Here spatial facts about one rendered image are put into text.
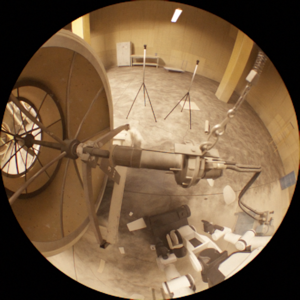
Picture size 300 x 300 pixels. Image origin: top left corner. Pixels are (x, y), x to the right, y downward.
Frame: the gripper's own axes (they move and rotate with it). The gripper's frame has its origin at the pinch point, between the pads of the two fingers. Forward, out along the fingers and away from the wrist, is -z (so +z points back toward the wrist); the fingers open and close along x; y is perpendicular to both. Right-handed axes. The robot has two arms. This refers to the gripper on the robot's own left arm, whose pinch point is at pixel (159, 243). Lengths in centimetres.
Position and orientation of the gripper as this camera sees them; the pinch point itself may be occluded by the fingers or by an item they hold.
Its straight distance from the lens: 95.9
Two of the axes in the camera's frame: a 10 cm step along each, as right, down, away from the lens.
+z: 1.1, -3.4, -9.4
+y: -9.7, 1.7, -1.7
